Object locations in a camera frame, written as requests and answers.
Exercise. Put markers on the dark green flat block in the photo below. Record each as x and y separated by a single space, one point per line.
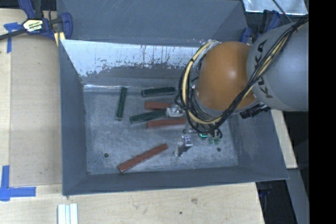
121 103
158 91
145 117

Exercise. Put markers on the pale wood board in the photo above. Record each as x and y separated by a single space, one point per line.
34 112

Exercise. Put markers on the red-brown flat block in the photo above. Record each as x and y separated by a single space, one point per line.
156 105
165 123
143 158

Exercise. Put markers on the grey metal bin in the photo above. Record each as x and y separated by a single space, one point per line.
118 144

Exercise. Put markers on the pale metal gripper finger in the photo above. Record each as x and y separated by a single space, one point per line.
183 146
173 112

